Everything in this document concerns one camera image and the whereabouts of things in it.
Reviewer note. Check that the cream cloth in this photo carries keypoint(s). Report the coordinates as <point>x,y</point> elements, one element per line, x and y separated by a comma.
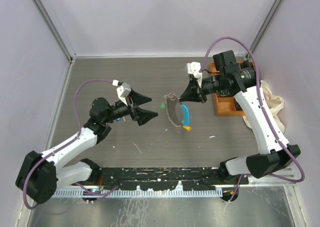
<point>275,104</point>

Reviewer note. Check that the orange wooden divided tray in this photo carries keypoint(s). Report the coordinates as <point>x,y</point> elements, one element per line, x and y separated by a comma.
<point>227,106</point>

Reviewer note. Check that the metal key holder blue handle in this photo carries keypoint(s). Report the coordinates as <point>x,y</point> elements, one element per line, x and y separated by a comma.
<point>177,113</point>

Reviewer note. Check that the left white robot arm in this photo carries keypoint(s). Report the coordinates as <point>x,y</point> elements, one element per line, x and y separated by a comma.
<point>41,174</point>

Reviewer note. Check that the rolled blue yellow tie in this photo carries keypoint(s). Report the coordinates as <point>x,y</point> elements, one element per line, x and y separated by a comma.
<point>224,93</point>

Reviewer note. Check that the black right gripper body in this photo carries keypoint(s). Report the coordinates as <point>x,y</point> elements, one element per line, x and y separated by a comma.
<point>202,93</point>

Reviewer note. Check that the white slotted cable duct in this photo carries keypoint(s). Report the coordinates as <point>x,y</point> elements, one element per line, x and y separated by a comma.
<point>175,193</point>

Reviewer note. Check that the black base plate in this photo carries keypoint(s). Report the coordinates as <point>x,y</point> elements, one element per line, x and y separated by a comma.
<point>160,178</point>

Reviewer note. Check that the yellow tag key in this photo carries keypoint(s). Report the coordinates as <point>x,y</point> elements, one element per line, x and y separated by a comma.
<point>186,127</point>

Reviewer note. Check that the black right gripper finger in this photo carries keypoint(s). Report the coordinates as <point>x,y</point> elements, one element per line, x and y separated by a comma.
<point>190,95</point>
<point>192,86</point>

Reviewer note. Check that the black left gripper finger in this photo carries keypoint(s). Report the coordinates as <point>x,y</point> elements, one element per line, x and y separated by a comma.
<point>138,99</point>
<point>144,116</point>

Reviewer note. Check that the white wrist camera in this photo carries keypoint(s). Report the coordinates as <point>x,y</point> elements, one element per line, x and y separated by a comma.
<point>123,90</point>
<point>194,69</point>

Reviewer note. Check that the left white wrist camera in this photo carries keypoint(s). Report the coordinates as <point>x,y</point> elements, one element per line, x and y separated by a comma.
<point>123,90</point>

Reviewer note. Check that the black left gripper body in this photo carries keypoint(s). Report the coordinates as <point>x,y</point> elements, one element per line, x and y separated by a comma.
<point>132,109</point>

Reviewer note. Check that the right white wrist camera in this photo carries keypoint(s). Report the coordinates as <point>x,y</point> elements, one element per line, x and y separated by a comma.
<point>194,69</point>

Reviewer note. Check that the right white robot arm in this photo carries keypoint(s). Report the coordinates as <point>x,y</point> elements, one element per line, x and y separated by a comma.
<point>239,80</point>

